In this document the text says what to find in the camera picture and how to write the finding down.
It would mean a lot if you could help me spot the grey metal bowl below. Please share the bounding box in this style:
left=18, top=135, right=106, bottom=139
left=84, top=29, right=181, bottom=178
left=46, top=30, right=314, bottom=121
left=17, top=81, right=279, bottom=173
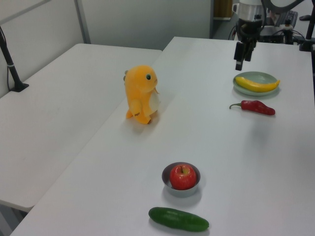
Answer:
left=161, top=161, right=201, bottom=198

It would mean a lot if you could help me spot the red apple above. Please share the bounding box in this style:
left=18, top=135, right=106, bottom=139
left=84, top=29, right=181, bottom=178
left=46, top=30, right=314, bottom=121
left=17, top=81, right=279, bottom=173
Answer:
left=169, top=165, right=197, bottom=191

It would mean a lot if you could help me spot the brown wooden board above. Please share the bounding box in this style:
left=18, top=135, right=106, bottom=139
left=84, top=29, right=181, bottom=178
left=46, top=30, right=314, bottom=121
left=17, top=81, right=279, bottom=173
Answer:
left=213, top=0, right=234, bottom=20

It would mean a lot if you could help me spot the black electronics box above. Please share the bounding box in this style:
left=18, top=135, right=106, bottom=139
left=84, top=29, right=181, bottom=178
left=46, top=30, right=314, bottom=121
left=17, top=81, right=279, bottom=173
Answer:
left=257, top=26, right=291, bottom=44

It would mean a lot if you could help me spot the black keyboard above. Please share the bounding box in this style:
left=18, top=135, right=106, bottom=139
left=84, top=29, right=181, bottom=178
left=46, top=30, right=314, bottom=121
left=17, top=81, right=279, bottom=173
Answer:
left=277, top=10, right=299, bottom=27

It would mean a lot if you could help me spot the green cucumber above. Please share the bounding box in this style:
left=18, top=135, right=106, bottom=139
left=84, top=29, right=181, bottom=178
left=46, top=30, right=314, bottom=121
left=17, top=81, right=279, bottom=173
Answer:
left=148, top=206, right=210, bottom=232

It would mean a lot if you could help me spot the black camera stand pole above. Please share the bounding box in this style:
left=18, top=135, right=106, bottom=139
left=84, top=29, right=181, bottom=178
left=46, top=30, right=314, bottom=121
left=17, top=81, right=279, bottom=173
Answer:
left=0, top=26, right=30, bottom=93

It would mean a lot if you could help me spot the pale green plastic plate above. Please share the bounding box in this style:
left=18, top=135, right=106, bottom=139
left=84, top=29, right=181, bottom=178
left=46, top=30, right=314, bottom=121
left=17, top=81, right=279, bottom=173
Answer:
left=232, top=71, right=281, bottom=96

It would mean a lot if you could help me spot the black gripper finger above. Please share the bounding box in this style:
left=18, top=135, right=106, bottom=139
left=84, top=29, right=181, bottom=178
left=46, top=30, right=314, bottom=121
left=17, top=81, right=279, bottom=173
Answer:
left=244, top=42, right=256, bottom=62
left=233, top=41, right=245, bottom=72

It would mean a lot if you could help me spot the black clamp stand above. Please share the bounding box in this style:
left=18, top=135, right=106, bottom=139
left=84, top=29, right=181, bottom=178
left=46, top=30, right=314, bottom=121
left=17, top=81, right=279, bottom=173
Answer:
left=299, top=14, right=315, bottom=52

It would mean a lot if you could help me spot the red chili pepper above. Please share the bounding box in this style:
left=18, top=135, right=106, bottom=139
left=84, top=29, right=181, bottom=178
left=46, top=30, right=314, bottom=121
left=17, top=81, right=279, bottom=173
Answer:
left=229, top=100, right=276, bottom=117

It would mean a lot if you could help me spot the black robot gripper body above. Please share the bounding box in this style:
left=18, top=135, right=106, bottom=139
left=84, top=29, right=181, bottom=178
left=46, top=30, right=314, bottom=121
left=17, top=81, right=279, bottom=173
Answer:
left=236, top=17, right=263, bottom=45

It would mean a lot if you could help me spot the grey partition post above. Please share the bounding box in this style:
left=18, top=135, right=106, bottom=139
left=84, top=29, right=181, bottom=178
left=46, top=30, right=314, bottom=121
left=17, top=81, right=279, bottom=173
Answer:
left=74, top=0, right=91, bottom=45

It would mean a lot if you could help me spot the orange plush dinosaur toy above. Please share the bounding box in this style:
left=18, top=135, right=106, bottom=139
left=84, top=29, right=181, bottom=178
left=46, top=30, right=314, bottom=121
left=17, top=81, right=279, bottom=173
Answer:
left=123, top=64, right=162, bottom=125

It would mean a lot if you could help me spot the yellow banana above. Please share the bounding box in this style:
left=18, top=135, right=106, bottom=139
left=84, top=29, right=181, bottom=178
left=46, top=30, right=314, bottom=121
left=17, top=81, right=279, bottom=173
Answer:
left=234, top=76, right=281, bottom=93

